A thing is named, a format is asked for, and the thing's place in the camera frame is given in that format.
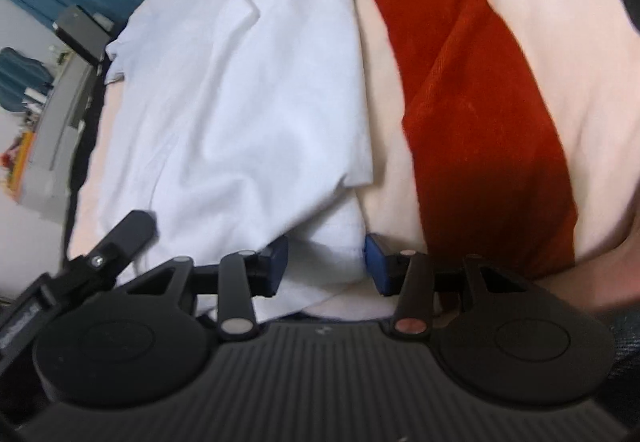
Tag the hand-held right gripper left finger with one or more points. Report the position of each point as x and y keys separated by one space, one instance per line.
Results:
x=275 y=267

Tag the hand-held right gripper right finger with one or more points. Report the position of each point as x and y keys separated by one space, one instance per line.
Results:
x=377 y=267

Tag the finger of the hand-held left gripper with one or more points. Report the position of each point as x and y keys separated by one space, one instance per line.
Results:
x=125 y=242

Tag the white t-shirt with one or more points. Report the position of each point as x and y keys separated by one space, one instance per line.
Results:
x=240 y=122

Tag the white dresser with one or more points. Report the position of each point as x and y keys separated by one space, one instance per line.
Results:
x=55 y=142

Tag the orange and red item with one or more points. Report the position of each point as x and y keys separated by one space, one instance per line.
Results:
x=15 y=162

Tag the striped red black cream blanket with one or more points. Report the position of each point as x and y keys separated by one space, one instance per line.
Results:
x=475 y=122

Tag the wavy mirror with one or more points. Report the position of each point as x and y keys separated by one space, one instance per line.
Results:
x=20 y=77

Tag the black grey chair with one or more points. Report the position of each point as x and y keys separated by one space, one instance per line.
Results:
x=82 y=35

